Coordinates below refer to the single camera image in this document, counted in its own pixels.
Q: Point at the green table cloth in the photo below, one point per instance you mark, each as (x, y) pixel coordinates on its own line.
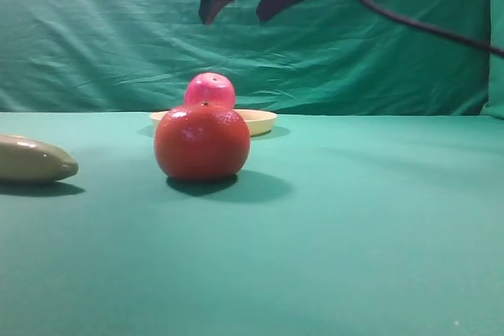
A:
(338, 225)

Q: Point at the yellow-green banana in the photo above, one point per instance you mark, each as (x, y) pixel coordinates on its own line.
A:
(25, 160)

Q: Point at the yellow plate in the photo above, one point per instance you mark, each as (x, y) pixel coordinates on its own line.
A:
(260, 120)

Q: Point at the red apple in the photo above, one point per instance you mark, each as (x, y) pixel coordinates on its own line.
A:
(211, 88)

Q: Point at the green backdrop cloth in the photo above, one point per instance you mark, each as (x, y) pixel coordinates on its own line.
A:
(320, 57)

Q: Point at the orange-red tangerine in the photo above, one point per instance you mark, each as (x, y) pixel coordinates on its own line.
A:
(201, 143)

